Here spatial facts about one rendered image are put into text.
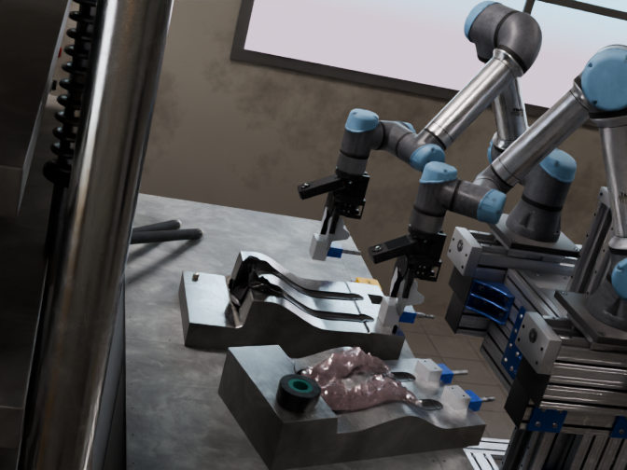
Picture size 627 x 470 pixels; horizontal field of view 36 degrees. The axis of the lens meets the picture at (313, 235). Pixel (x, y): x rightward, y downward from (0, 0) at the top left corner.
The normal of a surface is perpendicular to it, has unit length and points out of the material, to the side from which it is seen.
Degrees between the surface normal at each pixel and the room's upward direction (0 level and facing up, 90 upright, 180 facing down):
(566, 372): 90
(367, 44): 90
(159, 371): 0
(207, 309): 0
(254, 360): 0
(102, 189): 90
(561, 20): 90
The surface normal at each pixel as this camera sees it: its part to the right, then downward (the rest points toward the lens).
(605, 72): -0.36, 0.15
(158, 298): 0.23, -0.90
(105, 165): 0.08, 0.39
